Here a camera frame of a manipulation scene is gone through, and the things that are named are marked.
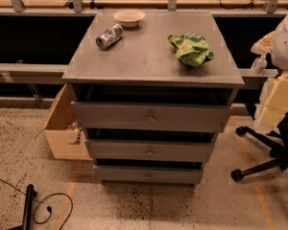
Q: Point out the green rice chip bag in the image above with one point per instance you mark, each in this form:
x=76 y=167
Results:
x=191 y=49

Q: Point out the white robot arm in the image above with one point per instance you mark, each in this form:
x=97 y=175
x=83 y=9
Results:
x=279 y=52

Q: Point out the silver blue redbull can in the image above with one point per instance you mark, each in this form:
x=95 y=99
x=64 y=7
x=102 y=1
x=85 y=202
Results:
x=109 y=36

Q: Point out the grey drawer cabinet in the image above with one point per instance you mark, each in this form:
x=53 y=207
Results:
x=142 y=68

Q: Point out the top grey drawer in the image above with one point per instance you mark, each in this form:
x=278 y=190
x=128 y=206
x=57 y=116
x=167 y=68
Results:
x=151 y=116

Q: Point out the grey drawer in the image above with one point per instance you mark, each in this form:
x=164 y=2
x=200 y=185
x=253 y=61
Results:
x=151 y=116
x=150 y=175
x=153 y=151

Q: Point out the middle grey drawer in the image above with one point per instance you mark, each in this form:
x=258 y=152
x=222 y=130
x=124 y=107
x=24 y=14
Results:
x=153 y=151

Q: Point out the bottom grey drawer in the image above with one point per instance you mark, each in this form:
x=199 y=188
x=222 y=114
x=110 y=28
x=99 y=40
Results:
x=150 y=175

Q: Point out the cardboard box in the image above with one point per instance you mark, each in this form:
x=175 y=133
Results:
x=65 y=138

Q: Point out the white ceramic bowl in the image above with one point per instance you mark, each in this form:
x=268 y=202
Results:
x=129 y=18

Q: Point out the clear plastic bottle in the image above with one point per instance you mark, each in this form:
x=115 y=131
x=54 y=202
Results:
x=259 y=65

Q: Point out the black stand leg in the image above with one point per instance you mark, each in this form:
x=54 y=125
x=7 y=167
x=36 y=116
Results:
x=27 y=212

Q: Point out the black office chair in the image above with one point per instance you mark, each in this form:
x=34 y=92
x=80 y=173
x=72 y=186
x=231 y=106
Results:
x=278 y=152

